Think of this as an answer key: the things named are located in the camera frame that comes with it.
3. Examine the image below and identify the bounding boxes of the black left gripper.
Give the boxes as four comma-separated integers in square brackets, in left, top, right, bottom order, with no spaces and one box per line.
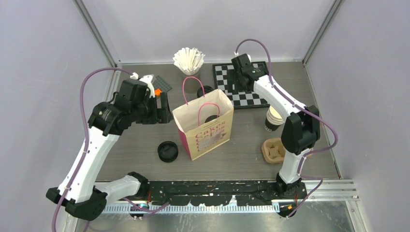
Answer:
[131,91,173,124]

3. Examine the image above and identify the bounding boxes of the stack of black lids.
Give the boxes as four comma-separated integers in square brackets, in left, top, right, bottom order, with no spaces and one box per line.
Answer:
[157,141,178,162]

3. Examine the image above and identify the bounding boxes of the paper gift bag pink handles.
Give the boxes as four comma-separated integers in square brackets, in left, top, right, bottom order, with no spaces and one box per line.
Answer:
[172,89,234,160]

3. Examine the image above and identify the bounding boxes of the black coffee cup lid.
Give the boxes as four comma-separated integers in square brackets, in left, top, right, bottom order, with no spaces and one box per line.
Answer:
[196,86,214,98]

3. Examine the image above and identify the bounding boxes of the stack of paper cups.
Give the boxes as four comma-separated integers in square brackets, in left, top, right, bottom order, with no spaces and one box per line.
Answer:
[265,106,284,131]

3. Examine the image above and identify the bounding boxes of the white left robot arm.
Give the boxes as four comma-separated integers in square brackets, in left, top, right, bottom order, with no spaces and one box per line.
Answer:
[46,75,173,221]

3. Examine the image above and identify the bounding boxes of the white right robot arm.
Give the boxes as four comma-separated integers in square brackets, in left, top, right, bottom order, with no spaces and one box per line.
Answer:
[232,54,320,199]

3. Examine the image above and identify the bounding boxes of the orange plastic piece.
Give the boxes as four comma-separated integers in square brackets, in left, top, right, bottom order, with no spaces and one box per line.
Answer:
[155,88,163,97]

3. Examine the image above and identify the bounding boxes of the black white chessboard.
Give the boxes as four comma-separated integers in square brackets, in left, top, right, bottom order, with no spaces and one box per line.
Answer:
[212,63,270,109]

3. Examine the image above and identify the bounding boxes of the grey lego baseplate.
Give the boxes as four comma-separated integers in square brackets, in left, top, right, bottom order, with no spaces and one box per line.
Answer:
[152,75,172,92]

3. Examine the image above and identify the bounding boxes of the grey straw holder cup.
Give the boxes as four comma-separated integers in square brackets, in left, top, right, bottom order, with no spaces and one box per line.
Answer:
[181,70,201,94]

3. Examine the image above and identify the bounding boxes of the white wrapped straws bundle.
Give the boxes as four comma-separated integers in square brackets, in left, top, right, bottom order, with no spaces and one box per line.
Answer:
[173,47,205,76]

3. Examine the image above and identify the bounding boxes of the brown pulp cup carrier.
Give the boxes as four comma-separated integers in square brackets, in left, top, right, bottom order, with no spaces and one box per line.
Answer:
[261,138,285,164]

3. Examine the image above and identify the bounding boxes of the aluminium frame rail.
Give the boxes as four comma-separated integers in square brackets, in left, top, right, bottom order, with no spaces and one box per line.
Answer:
[102,179,359,214]

